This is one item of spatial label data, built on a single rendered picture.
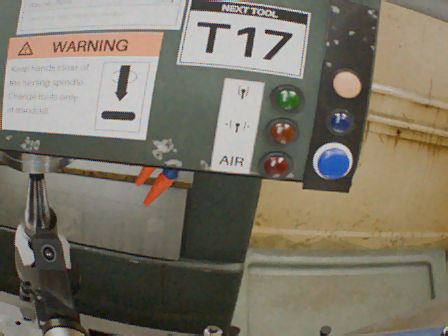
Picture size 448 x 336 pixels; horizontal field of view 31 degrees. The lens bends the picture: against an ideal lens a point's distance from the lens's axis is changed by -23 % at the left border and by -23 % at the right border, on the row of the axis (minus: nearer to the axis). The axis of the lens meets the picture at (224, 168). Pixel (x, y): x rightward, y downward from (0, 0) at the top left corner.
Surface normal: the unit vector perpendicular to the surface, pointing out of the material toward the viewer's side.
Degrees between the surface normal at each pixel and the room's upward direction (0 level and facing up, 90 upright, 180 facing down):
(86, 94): 90
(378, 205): 90
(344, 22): 90
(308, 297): 0
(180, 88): 90
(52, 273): 58
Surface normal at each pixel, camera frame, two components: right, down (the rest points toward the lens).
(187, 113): 0.01, 0.60
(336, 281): 0.13, -0.80
